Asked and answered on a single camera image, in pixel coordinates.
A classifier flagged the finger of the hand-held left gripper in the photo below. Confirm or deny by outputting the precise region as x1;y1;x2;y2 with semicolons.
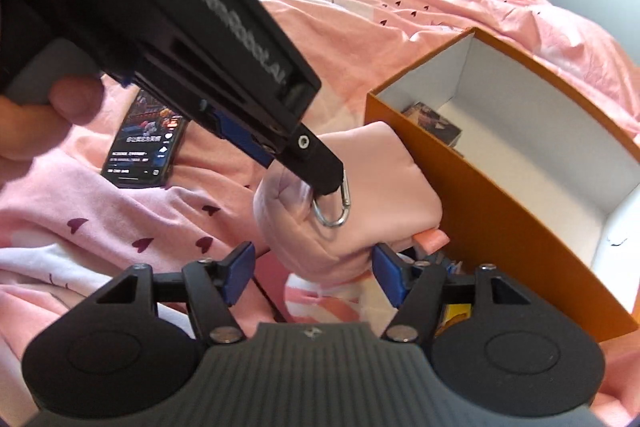
204;103;276;168
275;122;347;198

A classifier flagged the stack of photo cards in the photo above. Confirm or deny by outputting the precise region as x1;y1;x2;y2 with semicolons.
402;102;463;151

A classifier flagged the black smartphone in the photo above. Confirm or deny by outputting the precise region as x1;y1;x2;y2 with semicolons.
100;89;189;190

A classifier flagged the pink fabric pouch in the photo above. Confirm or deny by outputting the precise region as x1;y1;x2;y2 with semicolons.
252;122;443;280

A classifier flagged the person's left hand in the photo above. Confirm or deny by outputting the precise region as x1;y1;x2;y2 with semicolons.
0;76;107;184

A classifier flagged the pink foam piece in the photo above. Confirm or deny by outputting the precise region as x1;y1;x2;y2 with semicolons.
413;227;452;259

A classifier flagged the pink printed blanket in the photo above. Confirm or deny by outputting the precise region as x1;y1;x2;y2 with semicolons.
0;0;640;427

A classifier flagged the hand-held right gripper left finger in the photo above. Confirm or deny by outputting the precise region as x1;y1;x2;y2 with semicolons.
95;241;257;344

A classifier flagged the yellow small packet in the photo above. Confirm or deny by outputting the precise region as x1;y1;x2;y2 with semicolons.
434;303;474;339

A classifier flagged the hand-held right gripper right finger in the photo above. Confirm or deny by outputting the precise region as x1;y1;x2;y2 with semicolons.
372;242;533;343

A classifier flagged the silver carabiner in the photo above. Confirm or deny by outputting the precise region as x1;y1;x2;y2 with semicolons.
312;169;351;228

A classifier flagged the orange cardboard box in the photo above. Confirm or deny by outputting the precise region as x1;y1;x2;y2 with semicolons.
365;27;640;344

